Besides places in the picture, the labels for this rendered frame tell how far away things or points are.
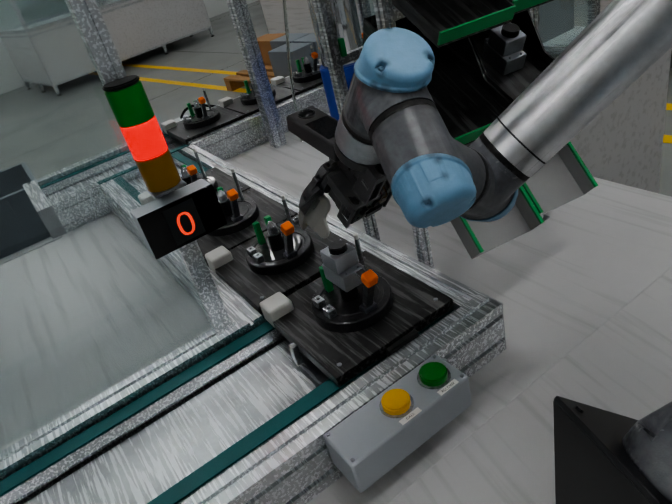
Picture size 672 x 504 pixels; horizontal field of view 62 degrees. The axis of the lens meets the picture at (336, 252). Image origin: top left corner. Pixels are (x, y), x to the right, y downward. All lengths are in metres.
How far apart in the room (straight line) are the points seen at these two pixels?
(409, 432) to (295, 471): 0.16
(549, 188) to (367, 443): 0.60
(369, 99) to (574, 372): 0.58
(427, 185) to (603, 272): 0.69
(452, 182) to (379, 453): 0.39
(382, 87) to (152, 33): 9.53
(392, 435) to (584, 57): 0.50
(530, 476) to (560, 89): 0.50
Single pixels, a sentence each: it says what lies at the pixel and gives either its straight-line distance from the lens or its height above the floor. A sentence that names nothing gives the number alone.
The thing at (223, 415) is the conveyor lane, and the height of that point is 0.92.
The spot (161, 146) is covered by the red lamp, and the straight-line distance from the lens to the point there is 0.83.
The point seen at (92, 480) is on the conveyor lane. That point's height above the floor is 0.92.
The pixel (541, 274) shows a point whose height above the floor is 0.86.
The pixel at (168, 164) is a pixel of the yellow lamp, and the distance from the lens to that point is 0.84.
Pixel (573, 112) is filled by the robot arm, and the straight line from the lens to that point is 0.64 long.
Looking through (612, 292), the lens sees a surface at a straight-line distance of 1.12.
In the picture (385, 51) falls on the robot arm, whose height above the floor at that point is 1.42.
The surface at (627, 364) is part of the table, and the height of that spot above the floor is 0.86.
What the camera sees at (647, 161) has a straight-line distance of 2.67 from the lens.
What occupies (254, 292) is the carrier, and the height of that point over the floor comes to 0.97.
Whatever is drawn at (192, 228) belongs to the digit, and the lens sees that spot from 0.87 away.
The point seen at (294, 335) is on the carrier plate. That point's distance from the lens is 0.94.
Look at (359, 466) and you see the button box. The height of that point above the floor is 0.95.
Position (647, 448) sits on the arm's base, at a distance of 0.59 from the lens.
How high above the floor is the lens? 1.56
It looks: 32 degrees down
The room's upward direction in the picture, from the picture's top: 15 degrees counter-clockwise
